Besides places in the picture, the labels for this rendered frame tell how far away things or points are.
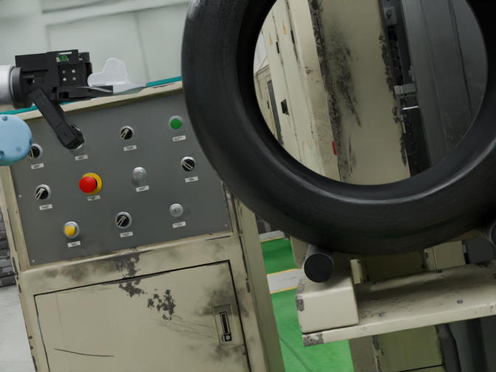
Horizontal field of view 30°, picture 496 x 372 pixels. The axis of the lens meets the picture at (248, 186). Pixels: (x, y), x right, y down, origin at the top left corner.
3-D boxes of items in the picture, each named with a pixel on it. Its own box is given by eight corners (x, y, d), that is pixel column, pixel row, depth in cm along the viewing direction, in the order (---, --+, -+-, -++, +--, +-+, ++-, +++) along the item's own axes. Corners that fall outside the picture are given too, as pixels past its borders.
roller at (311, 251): (328, 223, 173) (338, 245, 173) (306, 232, 174) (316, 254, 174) (326, 249, 138) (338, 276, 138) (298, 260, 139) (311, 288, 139)
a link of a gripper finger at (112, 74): (139, 54, 148) (83, 59, 149) (142, 91, 148) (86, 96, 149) (144, 56, 151) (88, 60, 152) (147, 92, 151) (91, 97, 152)
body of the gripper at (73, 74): (81, 48, 148) (8, 54, 149) (86, 102, 148) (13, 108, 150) (94, 52, 155) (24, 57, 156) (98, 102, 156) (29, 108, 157)
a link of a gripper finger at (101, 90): (110, 84, 147) (56, 88, 148) (111, 94, 147) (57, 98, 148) (117, 85, 152) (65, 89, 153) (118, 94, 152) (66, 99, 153)
